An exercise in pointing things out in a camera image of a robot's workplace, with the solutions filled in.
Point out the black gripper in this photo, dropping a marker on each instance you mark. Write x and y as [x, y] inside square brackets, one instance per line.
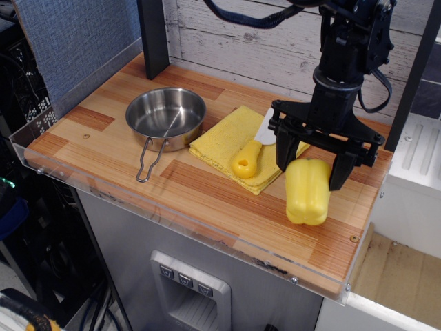
[327, 122]

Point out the yellow plastic bell pepper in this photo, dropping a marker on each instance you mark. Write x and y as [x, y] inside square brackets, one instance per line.
[307, 191]

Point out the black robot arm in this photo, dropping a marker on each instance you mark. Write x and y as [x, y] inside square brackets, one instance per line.
[354, 43]

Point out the stainless steel pot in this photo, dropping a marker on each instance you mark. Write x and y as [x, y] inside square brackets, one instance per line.
[164, 120]

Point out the yellow folded cloth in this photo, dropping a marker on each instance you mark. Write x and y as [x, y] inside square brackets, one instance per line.
[219, 145]

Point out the clear acrylic edge guard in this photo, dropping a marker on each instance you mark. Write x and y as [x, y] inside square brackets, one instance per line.
[96, 152]

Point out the white toy sink unit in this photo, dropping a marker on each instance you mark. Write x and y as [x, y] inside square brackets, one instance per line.
[395, 283]

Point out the silver water dispenser panel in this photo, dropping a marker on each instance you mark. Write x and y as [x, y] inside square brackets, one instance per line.
[190, 298]

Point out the silver toy fridge cabinet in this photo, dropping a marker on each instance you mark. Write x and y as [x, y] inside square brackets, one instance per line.
[260, 300]

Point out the blue fabric panel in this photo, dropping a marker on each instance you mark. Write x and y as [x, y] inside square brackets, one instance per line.
[79, 43]

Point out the yellow object bottom corner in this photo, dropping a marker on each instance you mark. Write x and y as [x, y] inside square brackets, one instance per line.
[42, 323]

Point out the toy knife yellow handle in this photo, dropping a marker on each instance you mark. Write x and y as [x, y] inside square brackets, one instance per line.
[245, 163]

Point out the black right vertical post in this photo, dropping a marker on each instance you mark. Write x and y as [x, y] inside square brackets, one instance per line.
[417, 70]

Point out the black vertical post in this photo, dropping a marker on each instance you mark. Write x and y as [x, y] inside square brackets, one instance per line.
[154, 37]
[417, 70]

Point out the black left vertical post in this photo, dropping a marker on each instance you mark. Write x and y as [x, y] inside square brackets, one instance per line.
[154, 37]

